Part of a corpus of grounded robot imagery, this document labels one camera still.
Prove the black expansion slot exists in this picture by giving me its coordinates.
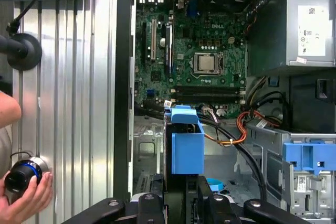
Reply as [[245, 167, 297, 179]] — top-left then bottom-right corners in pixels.
[[141, 22, 147, 65]]

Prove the metal drive cage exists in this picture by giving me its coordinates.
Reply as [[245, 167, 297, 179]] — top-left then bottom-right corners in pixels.
[[245, 124, 336, 221]]

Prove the person grey shirt trunk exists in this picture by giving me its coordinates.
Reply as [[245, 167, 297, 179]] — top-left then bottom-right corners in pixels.
[[0, 126, 14, 173]]

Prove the grey power supply unit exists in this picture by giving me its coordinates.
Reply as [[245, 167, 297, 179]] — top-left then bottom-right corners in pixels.
[[246, 0, 336, 77]]

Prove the thick black case cable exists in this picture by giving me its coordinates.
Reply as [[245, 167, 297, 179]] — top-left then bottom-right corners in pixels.
[[133, 102, 267, 202]]

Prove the black round stand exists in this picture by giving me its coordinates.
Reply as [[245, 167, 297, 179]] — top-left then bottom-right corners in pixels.
[[0, 33, 43, 71]]

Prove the white expansion slot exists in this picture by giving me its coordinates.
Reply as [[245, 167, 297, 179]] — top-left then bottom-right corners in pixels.
[[151, 18, 158, 61]]

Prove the yellow black wire bundle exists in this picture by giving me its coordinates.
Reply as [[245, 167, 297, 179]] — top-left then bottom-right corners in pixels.
[[245, 76, 271, 109]]

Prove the round black blue-ringed tool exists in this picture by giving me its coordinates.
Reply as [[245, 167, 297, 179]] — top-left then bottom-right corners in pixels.
[[4, 155, 50, 196]]

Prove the blue drive cage latch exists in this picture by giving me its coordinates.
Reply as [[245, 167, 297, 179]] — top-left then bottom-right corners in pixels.
[[282, 142, 336, 176]]

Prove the thin black cable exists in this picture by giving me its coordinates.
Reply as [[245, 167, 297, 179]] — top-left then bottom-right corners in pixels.
[[7, 0, 40, 36]]

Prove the silver CPU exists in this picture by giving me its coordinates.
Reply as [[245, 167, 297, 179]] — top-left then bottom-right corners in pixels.
[[197, 54, 220, 72]]

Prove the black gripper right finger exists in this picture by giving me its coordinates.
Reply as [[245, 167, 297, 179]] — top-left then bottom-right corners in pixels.
[[198, 176, 310, 224]]

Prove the orange wire bundle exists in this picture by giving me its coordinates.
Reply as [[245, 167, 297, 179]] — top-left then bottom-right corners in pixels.
[[203, 110, 284, 147]]

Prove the green motherboard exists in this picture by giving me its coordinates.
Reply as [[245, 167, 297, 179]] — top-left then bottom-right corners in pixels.
[[133, 0, 249, 119]]

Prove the hard disk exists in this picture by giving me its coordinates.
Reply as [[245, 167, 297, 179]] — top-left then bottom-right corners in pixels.
[[162, 104, 205, 224]]

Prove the person bare hand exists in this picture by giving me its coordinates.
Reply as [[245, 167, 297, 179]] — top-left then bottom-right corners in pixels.
[[0, 173, 54, 224]]

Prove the black open PC case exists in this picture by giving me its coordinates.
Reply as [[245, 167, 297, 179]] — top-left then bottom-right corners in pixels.
[[112, 0, 336, 224]]

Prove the black RAM slot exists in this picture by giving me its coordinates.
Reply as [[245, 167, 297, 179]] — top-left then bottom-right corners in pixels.
[[174, 85, 244, 94], [174, 94, 244, 104]]

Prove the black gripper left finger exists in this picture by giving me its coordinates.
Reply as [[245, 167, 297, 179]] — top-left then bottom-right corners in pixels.
[[61, 174, 165, 224]]

